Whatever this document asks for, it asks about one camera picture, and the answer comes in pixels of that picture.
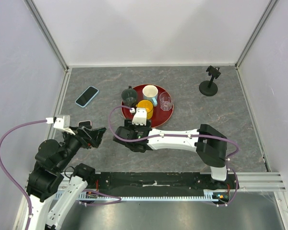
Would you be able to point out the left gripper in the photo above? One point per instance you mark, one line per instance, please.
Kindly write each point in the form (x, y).
(94, 140)

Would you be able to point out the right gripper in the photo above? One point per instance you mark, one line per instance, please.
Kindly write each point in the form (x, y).
(128, 126)

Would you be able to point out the blue case phone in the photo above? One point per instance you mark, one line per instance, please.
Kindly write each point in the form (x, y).
(87, 96)

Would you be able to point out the black round-base phone stand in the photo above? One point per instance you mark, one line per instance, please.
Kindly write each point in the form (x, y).
(209, 88)

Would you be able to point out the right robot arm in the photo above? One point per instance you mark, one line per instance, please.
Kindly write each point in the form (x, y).
(207, 142)

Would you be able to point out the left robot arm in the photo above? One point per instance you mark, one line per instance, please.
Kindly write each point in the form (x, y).
(52, 159)

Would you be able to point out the beige case phone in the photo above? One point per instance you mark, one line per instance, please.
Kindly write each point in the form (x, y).
(85, 123)

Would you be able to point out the yellow mug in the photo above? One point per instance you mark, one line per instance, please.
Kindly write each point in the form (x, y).
(148, 106)

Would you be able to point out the red round tray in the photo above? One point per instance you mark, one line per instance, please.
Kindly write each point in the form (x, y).
(159, 117)

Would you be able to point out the dark green mug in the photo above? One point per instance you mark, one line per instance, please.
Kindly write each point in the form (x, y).
(129, 97)

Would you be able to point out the light blue mug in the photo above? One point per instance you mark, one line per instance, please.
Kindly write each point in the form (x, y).
(150, 93)

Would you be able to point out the clear glass cup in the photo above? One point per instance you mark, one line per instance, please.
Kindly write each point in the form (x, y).
(165, 101)

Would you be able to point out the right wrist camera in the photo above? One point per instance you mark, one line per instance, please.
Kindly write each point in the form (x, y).
(139, 116)

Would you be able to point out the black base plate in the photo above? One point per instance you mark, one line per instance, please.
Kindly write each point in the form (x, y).
(153, 184)

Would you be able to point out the slotted cable duct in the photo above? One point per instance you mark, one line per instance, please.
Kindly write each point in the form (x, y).
(86, 196)

